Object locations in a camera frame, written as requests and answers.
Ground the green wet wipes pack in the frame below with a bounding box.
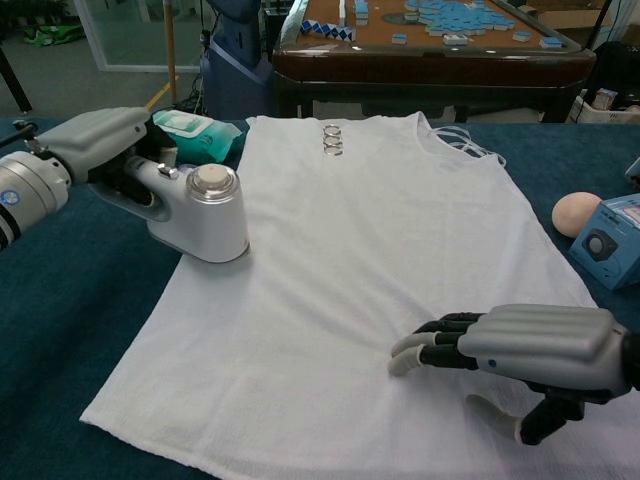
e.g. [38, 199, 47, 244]
[151, 109, 245, 169]

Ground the wooden pole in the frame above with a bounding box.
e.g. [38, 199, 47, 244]
[162, 0, 180, 104]

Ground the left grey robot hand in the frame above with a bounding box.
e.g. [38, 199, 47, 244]
[39, 106, 179, 209]

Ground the blue speaker carton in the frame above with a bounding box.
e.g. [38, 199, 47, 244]
[567, 196, 640, 291]

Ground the dark blue tablecloth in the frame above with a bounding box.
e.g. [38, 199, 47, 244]
[0, 117, 640, 480]

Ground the glass door panel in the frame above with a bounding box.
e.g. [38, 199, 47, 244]
[82, 0, 204, 71]

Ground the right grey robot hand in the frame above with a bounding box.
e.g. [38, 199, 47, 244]
[387, 303, 640, 446]

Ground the beige foam ball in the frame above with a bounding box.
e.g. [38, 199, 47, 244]
[551, 191, 604, 236]

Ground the green bag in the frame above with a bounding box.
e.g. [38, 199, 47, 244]
[22, 22, 84, 49]

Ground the blue white snake cube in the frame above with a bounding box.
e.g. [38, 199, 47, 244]
[298, 17, 359, 39]

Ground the white sleeveless top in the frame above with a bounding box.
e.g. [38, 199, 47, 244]
[78, 110, 640, 480]

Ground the white garment steamer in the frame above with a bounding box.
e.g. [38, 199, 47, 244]
[122, 155, 251, 265]

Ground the brown mahjong table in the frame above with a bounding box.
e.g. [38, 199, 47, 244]
[272, 0, 597, 124]

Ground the white plastic crate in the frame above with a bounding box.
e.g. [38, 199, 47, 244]
[569, 87, 640, 124]

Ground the black table leg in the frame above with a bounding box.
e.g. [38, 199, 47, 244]
[0, 47, 34, 114]

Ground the blue machine housing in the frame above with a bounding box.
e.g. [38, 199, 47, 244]
[199, 0, 274, 119]

